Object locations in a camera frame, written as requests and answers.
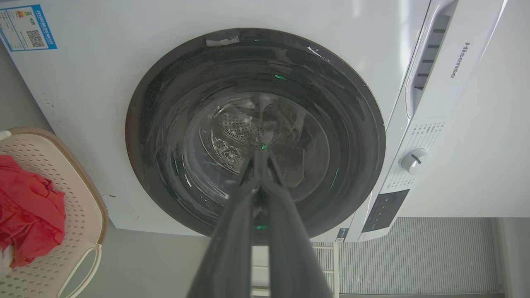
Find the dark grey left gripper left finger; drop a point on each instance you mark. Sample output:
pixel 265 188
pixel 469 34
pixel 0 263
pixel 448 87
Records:
pixel 232 252

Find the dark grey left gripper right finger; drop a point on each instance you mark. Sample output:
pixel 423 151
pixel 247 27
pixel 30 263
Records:
pixel 292 252

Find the beige perforated laundry basket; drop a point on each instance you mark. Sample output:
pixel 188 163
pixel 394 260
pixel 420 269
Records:
pixel 78 215

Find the round dark washing machine door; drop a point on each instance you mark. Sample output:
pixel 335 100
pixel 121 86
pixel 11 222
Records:
pixel 198 124

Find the white washing machine dial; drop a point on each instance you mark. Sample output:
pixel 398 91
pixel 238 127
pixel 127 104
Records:
pixel 415 160

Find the white Hisense washing machine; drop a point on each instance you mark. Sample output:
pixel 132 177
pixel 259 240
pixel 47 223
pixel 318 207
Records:
pixel 434 124

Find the red garment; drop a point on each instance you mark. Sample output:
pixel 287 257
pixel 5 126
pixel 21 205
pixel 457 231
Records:
pixel 29 211

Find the grey tape strip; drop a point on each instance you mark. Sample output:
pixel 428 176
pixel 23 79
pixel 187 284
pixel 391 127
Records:
pixel 222 39

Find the white garment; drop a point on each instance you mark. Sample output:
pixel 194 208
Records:
pixel 4 258

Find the blue energy label sticker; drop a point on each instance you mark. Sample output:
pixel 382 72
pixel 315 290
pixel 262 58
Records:
pixel 25 27

